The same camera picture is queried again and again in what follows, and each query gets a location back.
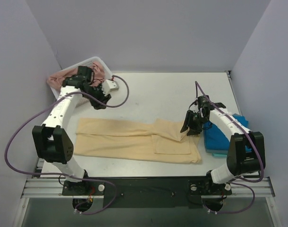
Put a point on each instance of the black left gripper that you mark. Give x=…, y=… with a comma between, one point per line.
x=97, y=95

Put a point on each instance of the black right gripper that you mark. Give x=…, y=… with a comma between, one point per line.
x=193, y=120

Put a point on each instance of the yellow t shirt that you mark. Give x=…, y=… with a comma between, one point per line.
x=160, y=141

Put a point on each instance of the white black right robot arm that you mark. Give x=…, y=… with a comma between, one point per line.
x=246, y=153

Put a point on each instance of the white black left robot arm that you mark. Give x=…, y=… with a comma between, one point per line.
x=51, y=140

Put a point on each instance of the white plastic perforated basket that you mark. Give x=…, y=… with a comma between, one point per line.
x=87, y=63

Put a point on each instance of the blue folded t shirt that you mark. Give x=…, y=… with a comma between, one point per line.
x=215, y=141

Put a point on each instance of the pink crumpled t shirt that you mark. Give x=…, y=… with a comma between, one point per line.
x=55, y=80

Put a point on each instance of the teal folded t shirt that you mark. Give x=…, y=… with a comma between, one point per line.
x=219, y=155

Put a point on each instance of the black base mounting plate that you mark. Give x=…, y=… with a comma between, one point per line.
x=155, y=199

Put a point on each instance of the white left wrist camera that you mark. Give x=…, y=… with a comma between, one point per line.
x=109, y=86

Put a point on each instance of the aluminium front frame rail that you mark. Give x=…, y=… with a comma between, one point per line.
x=51, y=188

